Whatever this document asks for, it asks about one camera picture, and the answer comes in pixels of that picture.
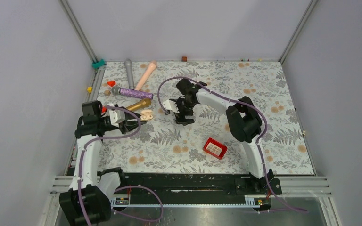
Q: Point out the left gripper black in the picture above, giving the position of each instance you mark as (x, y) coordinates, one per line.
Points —
(129, 124)

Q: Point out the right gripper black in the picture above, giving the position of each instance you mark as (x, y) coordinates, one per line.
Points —
(180, 117)

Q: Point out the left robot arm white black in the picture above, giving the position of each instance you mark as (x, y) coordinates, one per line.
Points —
(87, 200)

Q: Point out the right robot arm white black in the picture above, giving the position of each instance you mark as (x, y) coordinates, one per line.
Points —
(247, 123)

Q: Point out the gold toy microphone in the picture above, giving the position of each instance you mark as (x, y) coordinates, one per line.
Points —
(146, 102)

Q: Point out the floral patterned table mat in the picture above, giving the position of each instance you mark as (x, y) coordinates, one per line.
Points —
(162, 146)

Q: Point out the purple glitter toy microphone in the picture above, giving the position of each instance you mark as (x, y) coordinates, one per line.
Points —
(116, 90)

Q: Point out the tan wooden block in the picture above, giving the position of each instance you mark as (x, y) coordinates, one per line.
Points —
(107, 92)

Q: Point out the red triangular block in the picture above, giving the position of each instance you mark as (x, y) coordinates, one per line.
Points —
(111, 83)

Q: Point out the beige toy microphone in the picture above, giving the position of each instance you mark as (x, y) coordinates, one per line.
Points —
(150, 68)

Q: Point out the red plastic tray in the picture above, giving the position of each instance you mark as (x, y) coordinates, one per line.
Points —
(215, 148)

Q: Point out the grey toy microphone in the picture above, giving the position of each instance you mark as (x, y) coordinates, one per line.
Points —
(129, 73)

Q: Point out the yellow cube block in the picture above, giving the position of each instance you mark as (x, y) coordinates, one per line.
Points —
(89, 89)

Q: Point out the teal plastic piece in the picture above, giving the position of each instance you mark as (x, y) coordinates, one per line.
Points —
(98, 64)

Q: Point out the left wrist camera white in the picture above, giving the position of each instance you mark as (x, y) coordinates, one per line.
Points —
(116, 117)

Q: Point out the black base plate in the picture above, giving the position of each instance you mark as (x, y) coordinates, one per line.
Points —
(175, 189)

